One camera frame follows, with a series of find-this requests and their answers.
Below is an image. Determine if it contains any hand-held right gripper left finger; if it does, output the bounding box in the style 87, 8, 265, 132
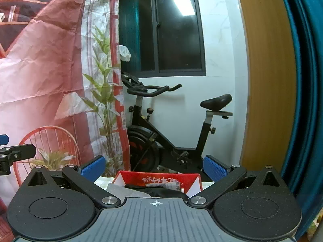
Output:
24, 155, 122, 209

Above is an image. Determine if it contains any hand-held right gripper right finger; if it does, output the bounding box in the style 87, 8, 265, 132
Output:
188, 154, 288, 209

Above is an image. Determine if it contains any red cardboard box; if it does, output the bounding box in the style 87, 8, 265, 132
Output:
112, 171, 203, 200

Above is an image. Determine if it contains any checked tablecloth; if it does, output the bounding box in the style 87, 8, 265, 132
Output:
94, 176, 323, 242

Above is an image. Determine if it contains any black exercise bike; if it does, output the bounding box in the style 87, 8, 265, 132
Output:
121, 72, 233, 180

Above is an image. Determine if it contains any black cloth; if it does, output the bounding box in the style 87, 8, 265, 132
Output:
125, 184, 188, 199

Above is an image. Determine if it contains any printed room backdrop cloth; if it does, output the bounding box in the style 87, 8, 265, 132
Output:
0, 0, 131, 208

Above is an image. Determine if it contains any wooden door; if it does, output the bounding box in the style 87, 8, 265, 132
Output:
233, 0, 299, 167

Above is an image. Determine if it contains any white plastic bag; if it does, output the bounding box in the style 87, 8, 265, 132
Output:
119, 45, 131, 62

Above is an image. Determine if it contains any dark window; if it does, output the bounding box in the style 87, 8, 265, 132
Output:
118, 0, 206, 78

